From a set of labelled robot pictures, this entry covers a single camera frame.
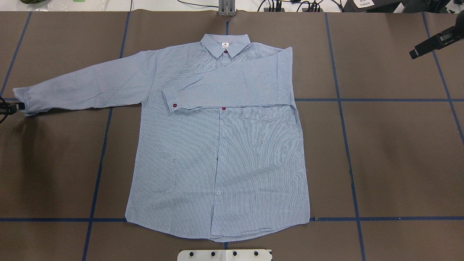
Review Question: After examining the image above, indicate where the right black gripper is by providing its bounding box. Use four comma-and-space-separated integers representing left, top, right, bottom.
409, 14, 464, 59

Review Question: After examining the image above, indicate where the black label printer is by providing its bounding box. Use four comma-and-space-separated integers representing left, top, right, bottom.
342, 0, 450, 13

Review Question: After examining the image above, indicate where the olive green pouch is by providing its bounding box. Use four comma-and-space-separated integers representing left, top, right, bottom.
20, 0, 44, 4

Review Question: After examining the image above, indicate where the light blue striped shirt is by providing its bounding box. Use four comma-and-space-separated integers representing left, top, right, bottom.
13, 34, 310, 242

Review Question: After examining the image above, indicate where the aluminium frame post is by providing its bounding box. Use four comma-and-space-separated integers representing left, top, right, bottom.
218, 0, 236, 17

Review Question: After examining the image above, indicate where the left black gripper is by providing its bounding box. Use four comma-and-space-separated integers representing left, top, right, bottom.
0, 98, 25, 116

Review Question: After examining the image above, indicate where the white camera stand pedestal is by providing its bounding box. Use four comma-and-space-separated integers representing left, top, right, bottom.
177, 249, 273, 261

